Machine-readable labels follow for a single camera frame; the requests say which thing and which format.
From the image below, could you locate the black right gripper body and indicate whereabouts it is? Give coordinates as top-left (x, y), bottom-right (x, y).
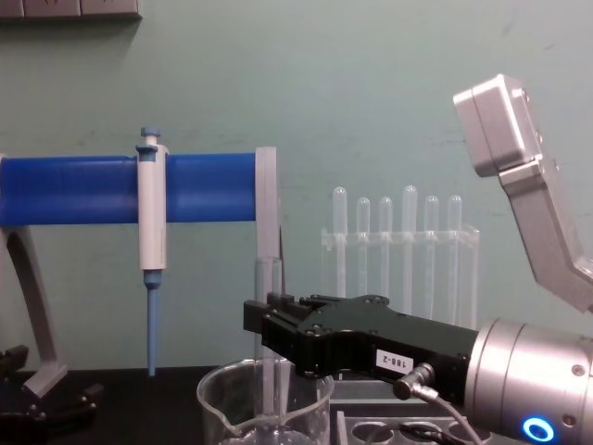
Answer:
top-left (323, 294), bottom-right (481, 407)

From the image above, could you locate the clear plastic dropper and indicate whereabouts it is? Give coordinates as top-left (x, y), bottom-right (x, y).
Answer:
top-left (253, 257), bottom-right (284, 430)
top-left (424, 194), bottom-right (440, 321)

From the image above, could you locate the clear glass beaker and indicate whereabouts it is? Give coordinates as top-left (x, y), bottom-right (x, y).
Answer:
top-left (196, 356), bottom-right (335, 445)

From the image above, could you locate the grey test tube rack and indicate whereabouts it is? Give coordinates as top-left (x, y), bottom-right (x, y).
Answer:
top-left (330, 378), bottom-right (493, 445)

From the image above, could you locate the clear acrylic dropper rack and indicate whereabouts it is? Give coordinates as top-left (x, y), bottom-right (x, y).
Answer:
top-left (320, 224), bottom-right (481, 326)

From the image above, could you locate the blue grey pipette stand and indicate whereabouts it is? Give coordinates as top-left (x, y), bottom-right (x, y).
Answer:
top-left (0, 146), bottom-right (282, 401)

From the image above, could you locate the white blue pipette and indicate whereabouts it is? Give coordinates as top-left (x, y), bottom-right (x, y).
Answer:
top-left (134, 125), bottom-right (170, 377)

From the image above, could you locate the grey gripper cable silver plug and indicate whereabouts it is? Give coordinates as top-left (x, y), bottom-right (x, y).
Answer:
top-left (393, 363), bottom-right (476, 430)

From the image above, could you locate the grey wall socket panel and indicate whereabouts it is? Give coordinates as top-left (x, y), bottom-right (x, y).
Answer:
top-left (0, 0), bottom-right (143, 22)

